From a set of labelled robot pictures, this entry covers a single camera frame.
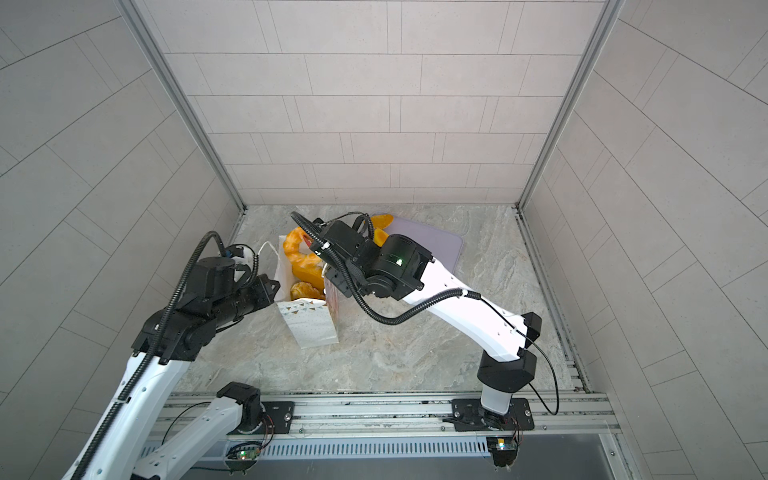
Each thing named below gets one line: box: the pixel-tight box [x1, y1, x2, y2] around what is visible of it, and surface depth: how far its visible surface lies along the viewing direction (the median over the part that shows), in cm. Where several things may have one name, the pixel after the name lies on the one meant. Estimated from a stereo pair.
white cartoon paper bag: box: [274, 235, 343, 349], surface depth 71 cm
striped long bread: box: [290, 281, 325, 301], surface depth 82 cm
